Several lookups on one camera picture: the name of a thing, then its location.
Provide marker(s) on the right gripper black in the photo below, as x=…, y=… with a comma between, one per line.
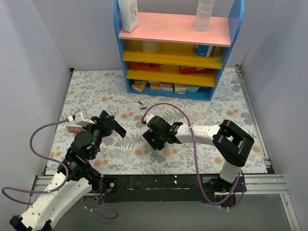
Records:
x=153, y=138

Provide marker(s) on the red snack box on table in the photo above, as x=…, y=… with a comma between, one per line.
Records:
x=74, y=128

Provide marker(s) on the floral tablecloth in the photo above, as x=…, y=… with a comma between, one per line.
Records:
x=106, y=90

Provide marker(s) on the blue white can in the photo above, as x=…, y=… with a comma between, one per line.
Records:
x=203, y=50

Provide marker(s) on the aluminium frame rail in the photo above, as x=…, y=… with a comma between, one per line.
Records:
x=270, y=183

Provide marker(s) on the orange red snack box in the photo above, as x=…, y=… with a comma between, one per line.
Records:
x=145, y=66

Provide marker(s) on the red snack box on shelf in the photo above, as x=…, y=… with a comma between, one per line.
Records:
x=194, y=70

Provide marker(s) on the yellow tissue pack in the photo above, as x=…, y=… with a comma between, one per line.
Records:
x=139, y=85

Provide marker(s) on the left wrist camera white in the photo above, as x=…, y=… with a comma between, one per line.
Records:
x=80, y=118

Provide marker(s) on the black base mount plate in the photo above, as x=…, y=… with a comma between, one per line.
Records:
x=150, y=188

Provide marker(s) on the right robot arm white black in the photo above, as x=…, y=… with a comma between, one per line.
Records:
x=233, y=143

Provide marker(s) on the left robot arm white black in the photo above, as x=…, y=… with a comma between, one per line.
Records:
x=75, y=176

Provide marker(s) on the clear plastic water bottle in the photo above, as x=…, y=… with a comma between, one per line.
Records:
x=203, y=14

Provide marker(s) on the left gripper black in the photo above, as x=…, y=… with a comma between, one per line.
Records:
x=107, y=122

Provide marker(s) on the blue wooden shelf unit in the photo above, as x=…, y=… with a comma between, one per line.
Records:
x=178, y=36

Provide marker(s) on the white plastic bottle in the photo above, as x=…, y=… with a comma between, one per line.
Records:
x=129, y=14

